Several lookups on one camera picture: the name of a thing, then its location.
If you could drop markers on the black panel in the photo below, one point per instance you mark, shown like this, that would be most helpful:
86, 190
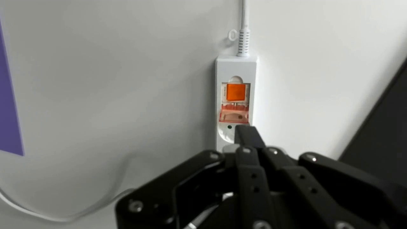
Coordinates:
385, 134

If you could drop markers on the purple mat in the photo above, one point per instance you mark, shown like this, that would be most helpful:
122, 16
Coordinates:
7, 105

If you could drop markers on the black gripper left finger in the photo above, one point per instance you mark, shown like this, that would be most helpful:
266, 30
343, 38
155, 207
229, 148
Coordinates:
182, 190

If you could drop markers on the white power strip orange switch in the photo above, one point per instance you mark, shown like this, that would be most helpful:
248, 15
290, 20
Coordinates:
235, 70

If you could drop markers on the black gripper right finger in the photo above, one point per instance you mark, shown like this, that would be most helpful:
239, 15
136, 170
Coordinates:
330, 190

